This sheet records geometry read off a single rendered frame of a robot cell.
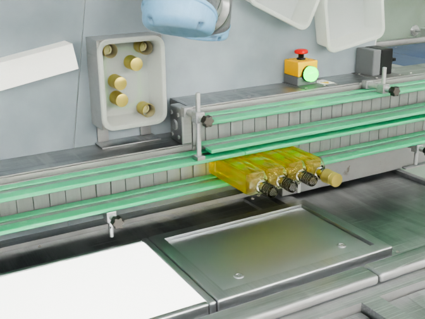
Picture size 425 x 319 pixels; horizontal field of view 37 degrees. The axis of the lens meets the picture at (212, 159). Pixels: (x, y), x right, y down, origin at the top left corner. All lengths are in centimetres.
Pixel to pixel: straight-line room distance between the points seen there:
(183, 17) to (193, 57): 79
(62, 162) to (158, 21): 66
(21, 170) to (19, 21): 34
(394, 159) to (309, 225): 57
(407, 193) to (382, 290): 61
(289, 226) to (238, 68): 49
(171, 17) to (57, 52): 62
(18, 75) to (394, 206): 107
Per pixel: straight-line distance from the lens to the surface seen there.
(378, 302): 137
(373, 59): 202
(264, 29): 186
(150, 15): 98
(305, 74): 185
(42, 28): 159
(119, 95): 160
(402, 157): 214
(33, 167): 154
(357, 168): 202
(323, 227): 162
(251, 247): 151
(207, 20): 98
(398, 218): 180
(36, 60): 153
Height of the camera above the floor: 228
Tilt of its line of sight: 56 degrees down
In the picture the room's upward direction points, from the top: 119 degrees clockwise
